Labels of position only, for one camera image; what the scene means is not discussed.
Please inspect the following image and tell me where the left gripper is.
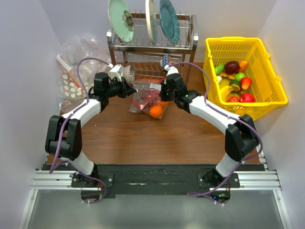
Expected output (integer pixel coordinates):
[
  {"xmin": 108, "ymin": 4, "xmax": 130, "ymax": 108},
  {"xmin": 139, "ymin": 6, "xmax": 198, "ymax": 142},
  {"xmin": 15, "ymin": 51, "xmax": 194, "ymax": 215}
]
[{"xmin": 105, "ymin": 77, "xmax": 136, "ymax": 99}]

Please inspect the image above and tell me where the clear zip bag orange zipper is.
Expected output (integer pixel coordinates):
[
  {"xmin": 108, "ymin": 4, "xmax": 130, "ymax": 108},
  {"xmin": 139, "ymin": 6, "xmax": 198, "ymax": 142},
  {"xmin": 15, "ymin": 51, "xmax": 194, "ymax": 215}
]
[{"xmin": 129, "ymin": 79, "xmax": 169, "ymax": 119}]

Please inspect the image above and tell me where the toy orange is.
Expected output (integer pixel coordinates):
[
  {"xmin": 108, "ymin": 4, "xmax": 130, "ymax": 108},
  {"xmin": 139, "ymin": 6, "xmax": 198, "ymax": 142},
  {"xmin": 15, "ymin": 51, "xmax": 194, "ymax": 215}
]
[
  {"xmin": 149, "ymin": 105, "xmax": 163, "ymax": 118},
  {"xmin": 158, "ymin": 102, "xmax": 169, "ymax": 108}
]

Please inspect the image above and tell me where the red toy lobster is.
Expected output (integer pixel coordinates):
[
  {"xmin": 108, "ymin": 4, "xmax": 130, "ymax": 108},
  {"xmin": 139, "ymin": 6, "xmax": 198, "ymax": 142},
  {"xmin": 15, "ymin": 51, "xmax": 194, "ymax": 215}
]
[{"xmin": 132, "ymin": 88, "xmax": 161, "ymax": 111}]

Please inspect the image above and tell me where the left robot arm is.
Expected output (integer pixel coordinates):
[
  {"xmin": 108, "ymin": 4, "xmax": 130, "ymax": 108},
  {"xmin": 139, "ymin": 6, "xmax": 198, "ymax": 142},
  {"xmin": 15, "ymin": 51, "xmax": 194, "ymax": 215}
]
[{"xmin": 45, "ymin": 73, "xmax": 137, "ymax": 187}]

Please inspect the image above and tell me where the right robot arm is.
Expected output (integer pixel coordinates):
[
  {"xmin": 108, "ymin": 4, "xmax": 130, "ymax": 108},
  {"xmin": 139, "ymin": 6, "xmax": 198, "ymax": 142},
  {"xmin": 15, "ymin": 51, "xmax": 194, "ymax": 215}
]
[{"xmin": 160, "ymin": 73, "xmax": 260, "ymax": 187}]

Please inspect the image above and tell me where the pile of clear zip bags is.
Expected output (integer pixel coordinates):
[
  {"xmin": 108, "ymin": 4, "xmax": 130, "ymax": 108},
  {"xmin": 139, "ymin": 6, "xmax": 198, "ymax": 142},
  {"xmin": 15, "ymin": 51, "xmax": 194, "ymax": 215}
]
[{"xmin": 56, "ymin": 36, "xmax": 111, "ymax": 113}]

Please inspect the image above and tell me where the grey patterned bowl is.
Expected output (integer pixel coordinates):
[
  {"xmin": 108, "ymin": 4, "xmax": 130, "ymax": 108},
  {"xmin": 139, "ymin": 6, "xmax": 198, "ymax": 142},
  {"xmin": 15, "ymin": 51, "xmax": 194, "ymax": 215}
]
[{"xmin": 122, "ymin": 65, "xmax": 135, "ymax": 85}]

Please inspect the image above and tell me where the blue patterned bowl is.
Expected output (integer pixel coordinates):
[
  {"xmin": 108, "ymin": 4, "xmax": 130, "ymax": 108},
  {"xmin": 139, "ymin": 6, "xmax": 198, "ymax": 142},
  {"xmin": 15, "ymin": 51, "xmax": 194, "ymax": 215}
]
[{"xmin": 160, "ymin": 53, "xmax": 172, "ymax": 69}]

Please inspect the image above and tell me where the metal dish rack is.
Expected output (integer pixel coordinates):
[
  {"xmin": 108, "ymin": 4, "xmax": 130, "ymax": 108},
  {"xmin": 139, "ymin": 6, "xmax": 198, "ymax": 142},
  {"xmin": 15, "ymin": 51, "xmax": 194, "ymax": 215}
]
[{"xmin": 106, "ymin": 12, "xmax": 199, "ymax": 83}]

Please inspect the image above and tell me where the green toy lime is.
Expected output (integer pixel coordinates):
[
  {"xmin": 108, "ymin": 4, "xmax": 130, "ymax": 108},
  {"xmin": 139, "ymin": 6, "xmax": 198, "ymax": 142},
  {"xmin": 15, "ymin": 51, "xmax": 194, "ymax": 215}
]
[{"xmin": 214, "ymin": 65, "xmax": 224, "ymax": 75}]

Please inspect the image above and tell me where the toy banana bunch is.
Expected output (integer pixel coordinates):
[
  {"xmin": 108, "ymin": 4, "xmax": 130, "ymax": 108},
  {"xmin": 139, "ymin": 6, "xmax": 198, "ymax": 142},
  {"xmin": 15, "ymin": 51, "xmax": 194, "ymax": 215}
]
[{"xmin": 220, "ymin": 85, "xmax": 234, "ymax": 102}]

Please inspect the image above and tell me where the green toy avocado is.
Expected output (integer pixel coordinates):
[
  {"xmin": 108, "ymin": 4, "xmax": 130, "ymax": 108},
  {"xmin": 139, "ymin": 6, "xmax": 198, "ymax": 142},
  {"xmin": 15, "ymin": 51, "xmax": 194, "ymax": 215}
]
[{"xmin": 229, "ymin": 73, "xmax": 245, "ymax": 87}]

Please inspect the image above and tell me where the teal blue plate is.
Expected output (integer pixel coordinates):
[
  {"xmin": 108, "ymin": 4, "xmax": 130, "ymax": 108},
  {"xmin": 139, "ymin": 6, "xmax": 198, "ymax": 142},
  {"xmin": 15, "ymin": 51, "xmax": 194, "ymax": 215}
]
[{"xmin": 159, "ymin": 0, "xmax": 180, "ymax": 45}]

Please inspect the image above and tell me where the red yellow toy mango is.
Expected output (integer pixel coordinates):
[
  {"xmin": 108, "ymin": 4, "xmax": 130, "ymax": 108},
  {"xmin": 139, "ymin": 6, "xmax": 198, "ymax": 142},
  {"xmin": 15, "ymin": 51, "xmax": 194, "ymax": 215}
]
[{"xmin": 240, "ymin": 77, "xmax": 252, "ymax": 90}]

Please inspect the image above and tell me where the beige rimmed plate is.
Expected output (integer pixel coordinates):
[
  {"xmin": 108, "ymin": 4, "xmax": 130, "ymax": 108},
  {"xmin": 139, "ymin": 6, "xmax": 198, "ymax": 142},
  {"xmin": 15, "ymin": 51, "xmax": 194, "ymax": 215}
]
[{"xmin": 145, "ymin": 0, "xmax": 157, "ymax": 45}]

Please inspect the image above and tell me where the orange toy fruit back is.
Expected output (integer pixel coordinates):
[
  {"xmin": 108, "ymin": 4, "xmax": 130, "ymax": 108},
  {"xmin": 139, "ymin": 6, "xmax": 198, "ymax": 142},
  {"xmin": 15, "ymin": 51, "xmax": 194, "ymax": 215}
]
[{"xmin": 239, "ymin": 60, "xmax": 248, "ymax": 73}]

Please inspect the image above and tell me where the red toy apple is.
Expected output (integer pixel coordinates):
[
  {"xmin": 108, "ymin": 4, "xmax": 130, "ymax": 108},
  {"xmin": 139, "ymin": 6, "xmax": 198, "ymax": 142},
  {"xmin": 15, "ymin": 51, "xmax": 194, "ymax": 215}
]
[{"xmin": 239, "ymin": 93, "xmax": 255, "ymax": 103}]

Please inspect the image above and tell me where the mint green floral plate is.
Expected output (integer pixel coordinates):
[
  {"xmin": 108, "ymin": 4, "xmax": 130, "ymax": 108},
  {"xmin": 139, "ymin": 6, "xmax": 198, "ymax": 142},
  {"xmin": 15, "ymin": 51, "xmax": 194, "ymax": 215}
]
[{"xmin": 108, "ymin": 0, "xmax": 135, "ymax": 42}]

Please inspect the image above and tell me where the yellow plastic basket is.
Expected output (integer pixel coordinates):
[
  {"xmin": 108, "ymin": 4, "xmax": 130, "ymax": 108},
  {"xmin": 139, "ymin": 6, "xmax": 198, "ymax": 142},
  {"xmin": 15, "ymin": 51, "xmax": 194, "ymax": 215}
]
[{"xmin": 203, "ymin": 37, "xmax": 288, "ymax": 120}]

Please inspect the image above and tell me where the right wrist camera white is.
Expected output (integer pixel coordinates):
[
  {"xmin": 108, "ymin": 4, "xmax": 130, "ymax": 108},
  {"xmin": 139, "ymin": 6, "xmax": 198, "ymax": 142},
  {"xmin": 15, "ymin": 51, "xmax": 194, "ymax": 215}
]
[{"xmin": 164, "ymin": 65, "xmax": 179, "ymax": 77}]

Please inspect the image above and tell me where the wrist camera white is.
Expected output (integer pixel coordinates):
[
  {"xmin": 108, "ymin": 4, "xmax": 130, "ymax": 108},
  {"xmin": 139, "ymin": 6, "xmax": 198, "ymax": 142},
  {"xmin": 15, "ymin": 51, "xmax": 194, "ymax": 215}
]
[
  {"xmin": 164, "ymin": 65, "xmax": 179, "ymax": 77},
  {"xmin": 107, "ymin": 64, "xmax": 124, "ymax": 82}
]

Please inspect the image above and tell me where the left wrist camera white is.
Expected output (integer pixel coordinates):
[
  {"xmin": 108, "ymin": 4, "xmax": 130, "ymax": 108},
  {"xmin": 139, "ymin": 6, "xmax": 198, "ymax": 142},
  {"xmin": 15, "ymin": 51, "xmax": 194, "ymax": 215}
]
[{"xmin": 107, "ymin": 64, "xmax": 124, "ymax": 82}]

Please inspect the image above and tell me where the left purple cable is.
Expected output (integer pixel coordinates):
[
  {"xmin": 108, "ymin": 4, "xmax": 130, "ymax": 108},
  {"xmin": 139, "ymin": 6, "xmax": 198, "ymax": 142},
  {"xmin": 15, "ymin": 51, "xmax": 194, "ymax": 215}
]
[{"xmin": 49, "ymin": 58, "xmax": 114, "ymax": 204}]

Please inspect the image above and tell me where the purple cable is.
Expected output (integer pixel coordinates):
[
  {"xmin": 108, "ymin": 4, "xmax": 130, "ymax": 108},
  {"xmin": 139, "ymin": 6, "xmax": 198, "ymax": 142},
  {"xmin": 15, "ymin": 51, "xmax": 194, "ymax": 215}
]
[
  {"xmin": 49, "ymin": 58, "xmax": 114, "ymax": 204},
  {"xmin": 171, "ymin": 62, "xmax": 264, "ymax": 198}
]

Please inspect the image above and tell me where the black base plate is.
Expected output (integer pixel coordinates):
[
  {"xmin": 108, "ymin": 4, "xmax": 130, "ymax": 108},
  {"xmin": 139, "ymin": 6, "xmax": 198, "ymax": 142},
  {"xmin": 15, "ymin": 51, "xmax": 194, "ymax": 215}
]
[{"xmin": 53, "ymin": 165, "xmax": 240, "ymax": 201}]

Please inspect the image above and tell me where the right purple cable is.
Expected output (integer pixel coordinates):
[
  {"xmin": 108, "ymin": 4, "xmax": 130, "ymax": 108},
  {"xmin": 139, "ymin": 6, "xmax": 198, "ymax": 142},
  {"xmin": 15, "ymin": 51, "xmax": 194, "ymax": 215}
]
[{"xmin": 171, "ymin": 62, "xmax": 264, "ymax": 198}]

